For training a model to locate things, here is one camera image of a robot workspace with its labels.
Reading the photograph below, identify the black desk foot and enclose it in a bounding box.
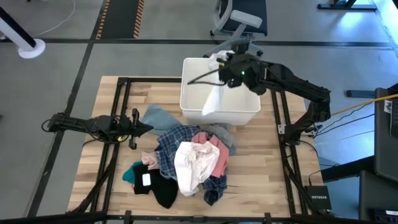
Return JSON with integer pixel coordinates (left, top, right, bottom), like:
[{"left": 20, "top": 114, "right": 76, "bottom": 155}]
[{"left": 317, "top": 0, "right": 377, "bottom": 11}]

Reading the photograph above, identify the grey office chair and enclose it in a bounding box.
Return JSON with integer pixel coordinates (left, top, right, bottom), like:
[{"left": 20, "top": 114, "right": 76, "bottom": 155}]
[{"left": 203, "top": 0, "right": 268, "bottom": 60}]

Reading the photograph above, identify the pink garment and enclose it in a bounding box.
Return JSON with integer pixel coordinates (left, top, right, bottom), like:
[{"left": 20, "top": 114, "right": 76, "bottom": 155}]
[{"left": 191, "top": 132, "right": 230, "bottom": 179}]

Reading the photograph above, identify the grey desk foot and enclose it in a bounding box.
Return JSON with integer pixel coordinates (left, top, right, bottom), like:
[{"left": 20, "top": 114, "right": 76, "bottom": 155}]
[{"left": 346, "top": 89, "right": 377, "bottom": 99}]

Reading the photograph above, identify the small beige garment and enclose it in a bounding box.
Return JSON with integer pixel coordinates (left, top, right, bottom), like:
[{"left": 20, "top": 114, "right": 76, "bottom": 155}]
[{"left": 141, "top": 151, "right": 161, "bottom": 170}]

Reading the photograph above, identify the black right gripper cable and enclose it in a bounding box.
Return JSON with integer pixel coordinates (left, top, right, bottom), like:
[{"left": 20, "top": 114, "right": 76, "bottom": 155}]
[{"left": 187, "top": 68, "right": 228, "bottom": 86}]

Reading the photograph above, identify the blue plaid shirt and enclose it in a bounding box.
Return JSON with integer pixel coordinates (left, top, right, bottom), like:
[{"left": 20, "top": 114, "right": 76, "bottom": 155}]
[{"left": 154, "top": 125, "right": 229, "bottom": 206}]

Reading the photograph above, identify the black metal table frame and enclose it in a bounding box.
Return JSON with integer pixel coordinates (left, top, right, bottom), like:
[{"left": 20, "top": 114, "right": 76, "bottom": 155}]
[{"left": 67, "top": 77, "right": 330, "bottom": 224}]

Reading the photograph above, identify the black hazard striped floor mat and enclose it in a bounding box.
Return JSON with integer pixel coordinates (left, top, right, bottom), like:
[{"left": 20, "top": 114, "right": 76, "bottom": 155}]
[{"left": 95, "top": 0, "right": 146, "bottom": 40}]

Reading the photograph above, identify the light blue denim garment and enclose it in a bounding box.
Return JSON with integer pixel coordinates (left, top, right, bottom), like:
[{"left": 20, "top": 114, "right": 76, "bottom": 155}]
[{"left": 140, "top": 104, "right": 238, "bottom": 156}]

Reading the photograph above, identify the dark grey box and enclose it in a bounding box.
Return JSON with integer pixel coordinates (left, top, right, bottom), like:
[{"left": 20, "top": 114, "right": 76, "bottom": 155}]
[{"left": 358, "top": 170, "right": 398, "bottom": 222}]

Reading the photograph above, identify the teal garment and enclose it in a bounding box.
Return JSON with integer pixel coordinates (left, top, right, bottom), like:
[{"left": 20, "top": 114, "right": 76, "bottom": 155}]
[{"left": 122, "top": 161, "right": 144, "bottom": 184}]

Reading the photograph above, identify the black desk leg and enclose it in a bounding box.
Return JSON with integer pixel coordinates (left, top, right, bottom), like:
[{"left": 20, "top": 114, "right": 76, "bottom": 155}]
[{"left": 320, "top": 155, "right": 376, "bottom": 183}]

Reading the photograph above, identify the black garment with white label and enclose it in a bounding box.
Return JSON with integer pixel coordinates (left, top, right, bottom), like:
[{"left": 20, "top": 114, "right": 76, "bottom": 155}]
[{"left": 133, "top": 163, "right": 180, "bottom": 209}]

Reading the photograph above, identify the dark grey computer tower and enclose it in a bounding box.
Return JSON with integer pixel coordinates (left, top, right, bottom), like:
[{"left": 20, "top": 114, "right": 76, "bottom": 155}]
[{"left": 374, "top": 83, "right": 398, "bottom": 183}]

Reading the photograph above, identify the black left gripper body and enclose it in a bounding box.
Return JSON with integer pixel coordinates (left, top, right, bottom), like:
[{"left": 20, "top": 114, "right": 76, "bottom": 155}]
[{"left": 119, "top": 108, "right": 140, "bottom": 150}]

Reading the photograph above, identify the white floor cable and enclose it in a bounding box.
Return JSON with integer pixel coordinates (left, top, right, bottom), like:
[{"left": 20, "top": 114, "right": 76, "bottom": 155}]
[{"left": 32, "top": 0, "right": 76, "bottom": 38}]

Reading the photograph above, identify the white tower fan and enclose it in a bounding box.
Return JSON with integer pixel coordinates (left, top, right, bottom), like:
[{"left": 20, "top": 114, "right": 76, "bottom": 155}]
[{"left": 0, "top": 6, "right": 47, "bottom": 59}]

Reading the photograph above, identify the white plastic bin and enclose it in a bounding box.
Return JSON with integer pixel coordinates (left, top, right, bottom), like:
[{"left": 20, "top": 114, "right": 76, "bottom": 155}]
[{"left": 179, "top": 57, "right": 261, "bottom": 126}]

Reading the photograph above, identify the pale pinkish white garment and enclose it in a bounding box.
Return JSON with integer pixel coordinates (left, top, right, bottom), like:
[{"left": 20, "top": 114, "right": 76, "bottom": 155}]
[{"left": 174, "top": 141, "right": 221, "bottom": 197}]

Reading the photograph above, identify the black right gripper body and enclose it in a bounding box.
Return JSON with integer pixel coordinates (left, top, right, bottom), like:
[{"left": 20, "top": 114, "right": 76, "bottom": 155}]
[{"left": 228, "top": 42, "right": 254, "bottom": 88}]

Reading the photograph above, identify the black Netgear network switch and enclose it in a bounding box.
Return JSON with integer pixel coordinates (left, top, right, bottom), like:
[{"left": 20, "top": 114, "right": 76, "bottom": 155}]
[{"left": 303, "top": 185, "right": 333, "bottom": 211}]

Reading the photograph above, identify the black floor cable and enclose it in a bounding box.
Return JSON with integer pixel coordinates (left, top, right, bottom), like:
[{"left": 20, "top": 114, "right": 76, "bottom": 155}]
[
  {"left": 331, "top": 102, "right": 376, "bottom": 124},
  {"left": 313, "top": 113, "right": 376, "bottom": 136}
]

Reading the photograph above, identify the black device with ports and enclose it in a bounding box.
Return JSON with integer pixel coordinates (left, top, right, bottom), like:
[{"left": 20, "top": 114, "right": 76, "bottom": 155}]
[{"left": 369, "top": 208, "right": 398, "bottom": 223}]

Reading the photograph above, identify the yellow cable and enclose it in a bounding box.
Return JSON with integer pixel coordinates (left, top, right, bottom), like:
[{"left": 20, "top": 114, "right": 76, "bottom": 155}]
[{"left": 331, "top": 93, "right": 398, "bottom": 116}]

